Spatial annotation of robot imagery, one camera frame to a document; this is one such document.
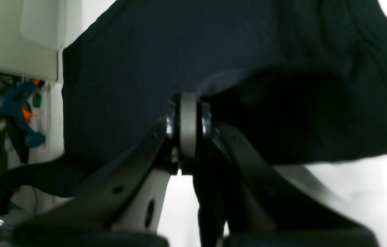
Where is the black T-shirt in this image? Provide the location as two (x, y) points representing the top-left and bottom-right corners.
(0, 0), (387, 197)

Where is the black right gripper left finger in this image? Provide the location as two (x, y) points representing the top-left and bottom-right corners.
(11, 93), (182, 247)

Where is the white partition panel right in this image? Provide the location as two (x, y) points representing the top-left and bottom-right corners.
(0, 0), (67, 82)

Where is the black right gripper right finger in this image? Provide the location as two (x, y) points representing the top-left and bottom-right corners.
(193, 103), (379, 247)

